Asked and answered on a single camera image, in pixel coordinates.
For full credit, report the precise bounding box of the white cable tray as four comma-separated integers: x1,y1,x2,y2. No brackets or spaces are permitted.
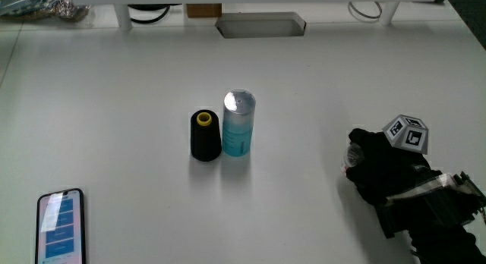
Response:
214,11,308,39

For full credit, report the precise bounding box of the grey cable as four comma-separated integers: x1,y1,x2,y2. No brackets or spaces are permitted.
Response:
348,1,383,20

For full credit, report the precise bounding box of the black smartphone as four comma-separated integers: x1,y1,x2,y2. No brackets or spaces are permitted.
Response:
34,187,87,264

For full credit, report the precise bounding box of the clear plastic bag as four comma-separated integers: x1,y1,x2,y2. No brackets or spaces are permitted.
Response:
0,0,92,23

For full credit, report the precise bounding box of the blue bottle with silver cap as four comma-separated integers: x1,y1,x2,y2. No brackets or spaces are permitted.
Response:
222,89,257,158

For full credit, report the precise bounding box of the white shelf leg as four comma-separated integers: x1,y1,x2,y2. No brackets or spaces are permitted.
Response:
113,4,134,33
377,1,401,27

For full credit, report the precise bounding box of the black cable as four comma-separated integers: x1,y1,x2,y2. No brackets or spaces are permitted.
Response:
127,4,182,24

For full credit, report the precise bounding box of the person's right forearm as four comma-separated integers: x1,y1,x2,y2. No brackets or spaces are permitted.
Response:
408,222,486,264

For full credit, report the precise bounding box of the clear paper clip container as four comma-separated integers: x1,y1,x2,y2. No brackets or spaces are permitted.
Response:
341,142,365,176

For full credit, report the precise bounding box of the brown cardboard box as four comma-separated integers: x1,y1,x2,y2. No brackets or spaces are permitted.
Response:
185,3,222,19

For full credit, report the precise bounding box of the person's right hand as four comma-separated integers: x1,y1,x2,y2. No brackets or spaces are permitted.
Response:
345,114,486,240

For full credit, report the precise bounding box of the black thread spool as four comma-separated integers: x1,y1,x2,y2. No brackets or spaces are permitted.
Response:
190,109,222,162

